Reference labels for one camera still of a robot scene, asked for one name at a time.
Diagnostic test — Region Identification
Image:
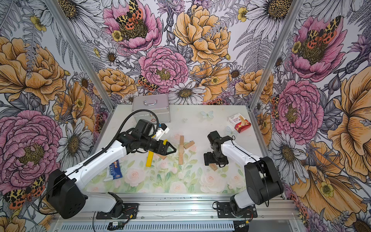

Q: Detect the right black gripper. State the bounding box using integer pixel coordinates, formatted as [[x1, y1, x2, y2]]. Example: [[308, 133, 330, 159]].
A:
[[204, 150, 229, 166]]

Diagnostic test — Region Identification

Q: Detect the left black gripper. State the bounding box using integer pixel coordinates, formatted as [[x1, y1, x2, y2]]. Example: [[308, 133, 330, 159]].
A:
[[139, 135, 176, 156]]

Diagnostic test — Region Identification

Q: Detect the wooden block diagonal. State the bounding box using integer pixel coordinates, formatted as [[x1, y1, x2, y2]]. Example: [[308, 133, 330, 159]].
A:
[[178, 154, 184, 165]]

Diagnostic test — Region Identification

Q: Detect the yellow short block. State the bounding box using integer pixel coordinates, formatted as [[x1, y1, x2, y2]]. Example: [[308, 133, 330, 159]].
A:
[[146, 151, 154, 167]]

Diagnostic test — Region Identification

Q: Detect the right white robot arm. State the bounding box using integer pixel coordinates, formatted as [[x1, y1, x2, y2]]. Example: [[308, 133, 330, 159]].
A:
[[204, 136, 284, 218]]

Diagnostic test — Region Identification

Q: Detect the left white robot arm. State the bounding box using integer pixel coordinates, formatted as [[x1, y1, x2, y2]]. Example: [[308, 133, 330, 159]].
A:
[[45, 132, 177, 219]]

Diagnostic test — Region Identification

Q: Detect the red white snack box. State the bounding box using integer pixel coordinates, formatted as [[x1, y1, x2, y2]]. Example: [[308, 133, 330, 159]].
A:
[[228, 113, 251, 133]]

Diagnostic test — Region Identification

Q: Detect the silver metal case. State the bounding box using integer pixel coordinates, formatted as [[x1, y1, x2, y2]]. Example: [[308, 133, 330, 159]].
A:
[[132, 94, 171, 123]]

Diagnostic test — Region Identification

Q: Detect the blue card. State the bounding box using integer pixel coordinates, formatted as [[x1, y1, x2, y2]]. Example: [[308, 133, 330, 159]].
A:
[[103, 160, 123, 182]]

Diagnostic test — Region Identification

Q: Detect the small green circuit board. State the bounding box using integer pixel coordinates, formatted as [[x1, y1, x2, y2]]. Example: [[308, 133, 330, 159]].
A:
[[107, 221, 125, 231]]

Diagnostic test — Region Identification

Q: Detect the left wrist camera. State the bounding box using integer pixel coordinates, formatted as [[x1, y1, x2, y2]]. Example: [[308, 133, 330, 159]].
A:
[[133, 119, 170, 141]]

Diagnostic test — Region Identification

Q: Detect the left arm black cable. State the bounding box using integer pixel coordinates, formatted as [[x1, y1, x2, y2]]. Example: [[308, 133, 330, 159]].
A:
[[82, 109, 159, 166]]

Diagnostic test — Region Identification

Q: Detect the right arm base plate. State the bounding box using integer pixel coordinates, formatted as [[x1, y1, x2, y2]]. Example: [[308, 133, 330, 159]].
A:
[[212, 201, 258, 219]]

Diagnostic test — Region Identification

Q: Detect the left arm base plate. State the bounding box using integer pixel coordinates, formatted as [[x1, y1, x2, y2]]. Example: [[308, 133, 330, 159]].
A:
[[95, 203, 139, 220]]

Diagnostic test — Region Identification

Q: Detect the aluminium front rail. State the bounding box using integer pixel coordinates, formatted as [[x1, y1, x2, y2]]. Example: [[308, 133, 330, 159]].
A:
[[52, 192, 299, 223]]

